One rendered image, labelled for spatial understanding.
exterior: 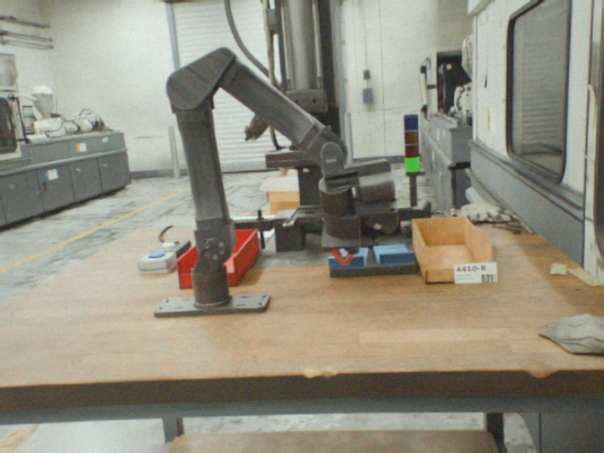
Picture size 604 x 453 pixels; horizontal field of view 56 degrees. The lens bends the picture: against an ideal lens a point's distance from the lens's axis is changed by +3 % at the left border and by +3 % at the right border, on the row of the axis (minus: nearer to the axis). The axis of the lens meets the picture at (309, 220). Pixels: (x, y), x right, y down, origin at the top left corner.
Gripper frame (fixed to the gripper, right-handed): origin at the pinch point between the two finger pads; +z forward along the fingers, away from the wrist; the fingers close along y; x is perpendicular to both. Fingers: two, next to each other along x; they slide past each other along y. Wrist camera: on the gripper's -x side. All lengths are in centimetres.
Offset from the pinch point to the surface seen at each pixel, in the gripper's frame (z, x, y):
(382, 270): 3.7, -7.2, 0.5
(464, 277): 0.5, -22.1, -4.2
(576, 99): -3, -53, 49
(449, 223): 8.8, -22.0, 19.4
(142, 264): 6.2, 46.3, 6.0
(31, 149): 287, 453, 479
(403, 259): 1.4, -11.3, 1.5
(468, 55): 176, -80, 431
